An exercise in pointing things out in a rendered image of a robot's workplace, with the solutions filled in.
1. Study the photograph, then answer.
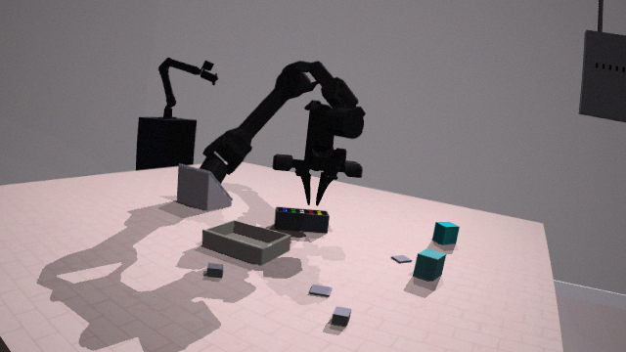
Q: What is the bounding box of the teal cube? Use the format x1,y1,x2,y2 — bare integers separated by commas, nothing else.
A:
432,222,459,245
413,248,447,281

